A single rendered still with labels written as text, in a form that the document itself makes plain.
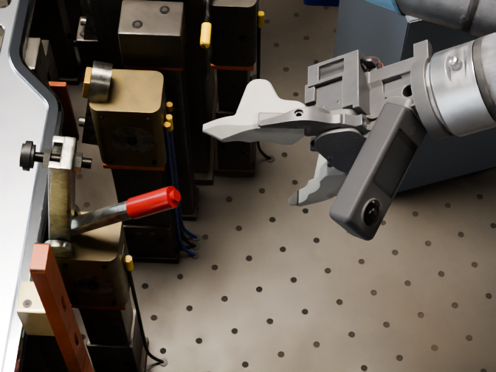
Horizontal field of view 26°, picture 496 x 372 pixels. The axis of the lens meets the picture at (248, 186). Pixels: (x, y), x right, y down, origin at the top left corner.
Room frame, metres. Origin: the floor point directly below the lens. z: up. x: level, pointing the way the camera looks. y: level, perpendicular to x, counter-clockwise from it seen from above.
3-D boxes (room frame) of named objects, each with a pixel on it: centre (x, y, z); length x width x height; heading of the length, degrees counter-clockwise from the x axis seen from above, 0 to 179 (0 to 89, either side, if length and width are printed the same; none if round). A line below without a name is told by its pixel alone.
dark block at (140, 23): (0.77, 0.11, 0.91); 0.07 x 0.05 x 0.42; 87
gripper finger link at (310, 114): (0.53, -0.05, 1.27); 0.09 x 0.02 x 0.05; 87
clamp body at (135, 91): (0.71, 0.12, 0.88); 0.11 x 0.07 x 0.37; 87
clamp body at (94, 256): (0.53, 0.16, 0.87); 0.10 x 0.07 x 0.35; 87
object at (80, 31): (0.86, 0.20, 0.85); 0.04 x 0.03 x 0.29; 177
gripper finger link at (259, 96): (0.55, -0.01, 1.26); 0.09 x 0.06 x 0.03; 87
